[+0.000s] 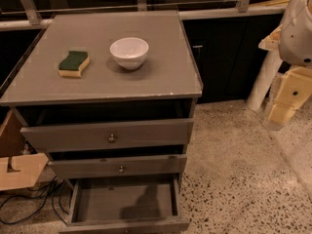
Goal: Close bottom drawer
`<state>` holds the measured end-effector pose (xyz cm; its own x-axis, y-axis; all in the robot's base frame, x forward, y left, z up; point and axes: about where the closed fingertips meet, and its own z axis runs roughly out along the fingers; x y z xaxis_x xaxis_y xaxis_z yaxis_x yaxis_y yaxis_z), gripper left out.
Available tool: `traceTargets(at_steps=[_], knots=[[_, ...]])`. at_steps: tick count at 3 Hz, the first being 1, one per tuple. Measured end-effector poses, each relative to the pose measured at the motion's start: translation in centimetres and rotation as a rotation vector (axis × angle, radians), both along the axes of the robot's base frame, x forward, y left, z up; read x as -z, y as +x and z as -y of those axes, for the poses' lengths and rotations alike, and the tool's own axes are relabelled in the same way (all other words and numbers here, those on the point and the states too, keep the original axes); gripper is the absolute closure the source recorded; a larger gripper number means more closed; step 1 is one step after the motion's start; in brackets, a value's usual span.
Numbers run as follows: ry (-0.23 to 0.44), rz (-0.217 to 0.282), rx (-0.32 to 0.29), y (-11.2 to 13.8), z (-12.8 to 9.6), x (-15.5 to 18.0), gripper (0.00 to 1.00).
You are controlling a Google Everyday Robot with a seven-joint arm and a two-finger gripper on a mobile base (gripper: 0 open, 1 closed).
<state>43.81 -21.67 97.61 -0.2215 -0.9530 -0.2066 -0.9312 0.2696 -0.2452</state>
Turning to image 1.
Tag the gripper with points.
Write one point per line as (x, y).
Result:
(296, 39)

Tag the grey bottom drawer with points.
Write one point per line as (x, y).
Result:
(140, 204)

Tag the grey drawer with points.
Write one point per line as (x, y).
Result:
(125, 166)
(140, 204)
(116, 135)

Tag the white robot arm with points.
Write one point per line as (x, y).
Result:
(295, 48)

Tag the grey top drawer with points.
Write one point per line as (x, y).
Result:
(116, 135)

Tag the grey middle drawer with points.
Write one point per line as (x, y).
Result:
(125, 166)

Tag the grey wooden drawer cabinet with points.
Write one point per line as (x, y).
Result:
(165, 86)

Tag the white diagonal pole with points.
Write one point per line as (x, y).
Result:
(263, 81)

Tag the white ceramic bowl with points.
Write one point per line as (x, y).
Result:
(130, 52)

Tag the green yellow sponge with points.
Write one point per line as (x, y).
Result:
(74, 64)

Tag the brown cardboard box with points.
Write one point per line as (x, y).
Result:
(17, 170)

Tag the metal railing frame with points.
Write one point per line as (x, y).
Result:
(35, 14)

